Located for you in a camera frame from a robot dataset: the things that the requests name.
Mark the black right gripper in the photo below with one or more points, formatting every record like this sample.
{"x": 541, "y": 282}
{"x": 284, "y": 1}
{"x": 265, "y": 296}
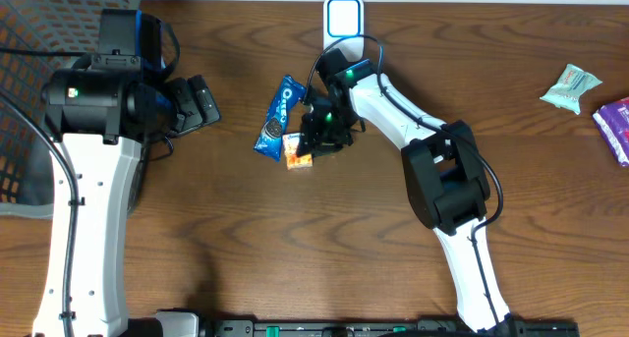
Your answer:
{"x": 323, "y": 132}

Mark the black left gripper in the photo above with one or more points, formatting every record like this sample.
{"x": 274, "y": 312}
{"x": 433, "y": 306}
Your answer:
{"x": 182, "y": 107}

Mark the orange tissue pack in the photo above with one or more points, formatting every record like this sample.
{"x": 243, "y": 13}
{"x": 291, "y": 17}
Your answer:
{"x": 293, "y": 161}

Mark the blue oreo cookie pack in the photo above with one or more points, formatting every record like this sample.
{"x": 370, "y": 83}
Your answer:
{"x": 288, "y": 94}

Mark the green wet tissue pack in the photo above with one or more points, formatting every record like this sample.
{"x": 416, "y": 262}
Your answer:
{"x": 569, "y": 88}

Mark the purple sanitary pad pack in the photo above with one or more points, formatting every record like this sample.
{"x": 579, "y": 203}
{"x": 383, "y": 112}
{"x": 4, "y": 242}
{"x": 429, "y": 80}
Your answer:
{"x": 612, "y": 122}

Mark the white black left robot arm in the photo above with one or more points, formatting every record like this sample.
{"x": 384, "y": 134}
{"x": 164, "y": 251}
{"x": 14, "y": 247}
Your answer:
{"x": 105, "y": 112}

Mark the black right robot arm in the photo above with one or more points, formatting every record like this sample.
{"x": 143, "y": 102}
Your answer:
{"x": 447, "y": 180}

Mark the grey plastic mesh basket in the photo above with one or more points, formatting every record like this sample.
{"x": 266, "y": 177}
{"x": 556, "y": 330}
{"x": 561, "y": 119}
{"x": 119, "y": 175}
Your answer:
{"x": 38, "y": 25}

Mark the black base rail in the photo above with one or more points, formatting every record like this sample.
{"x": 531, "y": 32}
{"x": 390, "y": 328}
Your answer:
{"x": 423, "y": 327}

